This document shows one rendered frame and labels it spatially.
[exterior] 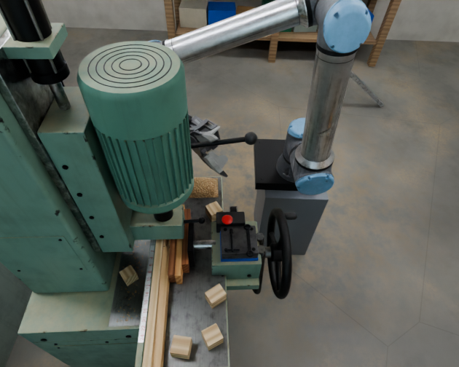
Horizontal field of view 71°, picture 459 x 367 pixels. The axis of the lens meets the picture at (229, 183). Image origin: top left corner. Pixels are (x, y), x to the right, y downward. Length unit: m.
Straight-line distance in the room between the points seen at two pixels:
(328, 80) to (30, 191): 0.81
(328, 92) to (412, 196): 1.67
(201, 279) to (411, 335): 1.38
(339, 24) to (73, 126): 0.67
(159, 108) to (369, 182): 2.15
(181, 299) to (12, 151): 0.54
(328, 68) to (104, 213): 0.71
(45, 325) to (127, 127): 0.71
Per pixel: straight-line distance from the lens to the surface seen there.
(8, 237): 0.87
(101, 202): 0.76
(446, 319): 2.20
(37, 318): 1.13
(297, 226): 1.77
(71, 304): 1.10
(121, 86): 0.54
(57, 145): 0.65
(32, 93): 0.65
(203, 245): 0.91
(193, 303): 0.91
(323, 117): 1.12
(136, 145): 0.59
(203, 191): 1.08
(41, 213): 0.76
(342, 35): 0.95
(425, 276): 2.27
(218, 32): 1.08
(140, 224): 0.88
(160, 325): 0.86
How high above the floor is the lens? 1.76
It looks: 50 degrees down
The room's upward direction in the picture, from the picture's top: 2 degrees clockwise
